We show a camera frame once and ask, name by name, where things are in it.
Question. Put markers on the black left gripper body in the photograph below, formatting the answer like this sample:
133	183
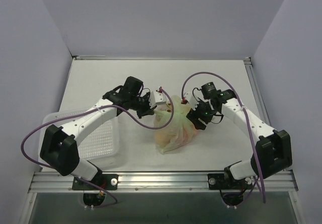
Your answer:
145	107

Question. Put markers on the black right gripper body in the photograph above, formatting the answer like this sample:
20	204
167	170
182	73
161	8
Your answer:
199	116

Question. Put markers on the light green plastic bag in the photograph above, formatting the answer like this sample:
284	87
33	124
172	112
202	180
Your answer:
179	132

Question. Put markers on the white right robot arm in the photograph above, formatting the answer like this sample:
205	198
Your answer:
271	148

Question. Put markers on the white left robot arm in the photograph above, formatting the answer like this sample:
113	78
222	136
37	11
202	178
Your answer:
60	144

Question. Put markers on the white plastic basket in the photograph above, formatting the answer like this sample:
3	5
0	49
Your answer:
102	143

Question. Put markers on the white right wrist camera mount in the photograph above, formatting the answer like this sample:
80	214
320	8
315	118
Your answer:
188	98

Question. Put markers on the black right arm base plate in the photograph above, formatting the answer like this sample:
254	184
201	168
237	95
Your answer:
216	181

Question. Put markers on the aluminium front rail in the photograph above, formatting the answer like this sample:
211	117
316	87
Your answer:
128	182

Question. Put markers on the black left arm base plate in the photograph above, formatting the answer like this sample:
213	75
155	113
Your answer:
105	181

